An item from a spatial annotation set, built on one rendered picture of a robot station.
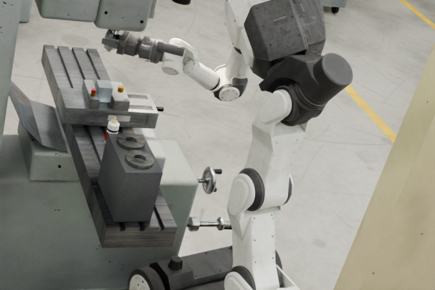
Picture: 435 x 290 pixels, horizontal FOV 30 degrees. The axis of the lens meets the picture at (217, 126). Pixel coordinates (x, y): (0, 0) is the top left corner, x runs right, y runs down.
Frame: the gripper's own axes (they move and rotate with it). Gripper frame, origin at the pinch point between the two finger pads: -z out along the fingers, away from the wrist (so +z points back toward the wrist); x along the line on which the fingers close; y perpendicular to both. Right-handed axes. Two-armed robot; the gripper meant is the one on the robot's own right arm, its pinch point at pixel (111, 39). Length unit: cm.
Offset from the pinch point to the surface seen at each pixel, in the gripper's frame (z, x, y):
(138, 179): 24, 62, 15
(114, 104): 6.4, 7.6, 21.0
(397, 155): 67, 162, -65
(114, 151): 14, 53, 13
